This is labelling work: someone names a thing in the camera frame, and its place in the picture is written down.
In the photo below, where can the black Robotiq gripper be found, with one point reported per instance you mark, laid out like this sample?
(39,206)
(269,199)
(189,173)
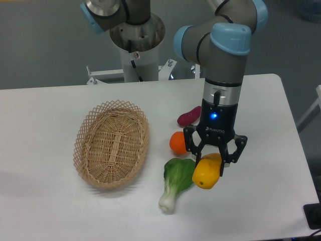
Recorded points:
(215,128)

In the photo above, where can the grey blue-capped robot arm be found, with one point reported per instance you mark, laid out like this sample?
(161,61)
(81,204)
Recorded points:
(220,46)

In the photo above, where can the black device at table edge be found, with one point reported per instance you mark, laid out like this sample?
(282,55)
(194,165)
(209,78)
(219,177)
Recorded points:
(312,214)

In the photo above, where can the woven wicker basket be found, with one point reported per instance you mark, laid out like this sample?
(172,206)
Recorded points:
(111,145)

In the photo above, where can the yellow mango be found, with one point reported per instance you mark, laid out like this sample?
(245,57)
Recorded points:
(207,171)

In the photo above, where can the green bok choy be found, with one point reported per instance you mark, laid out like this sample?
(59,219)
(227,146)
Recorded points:
(177,179)

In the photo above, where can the orange fruit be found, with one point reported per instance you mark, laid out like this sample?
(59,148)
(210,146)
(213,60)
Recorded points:
(177,143)

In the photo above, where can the white furniture leg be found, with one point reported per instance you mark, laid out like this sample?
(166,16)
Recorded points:
(310,114)

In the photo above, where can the purple sweet potato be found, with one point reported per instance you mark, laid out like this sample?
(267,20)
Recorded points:
(189,117)

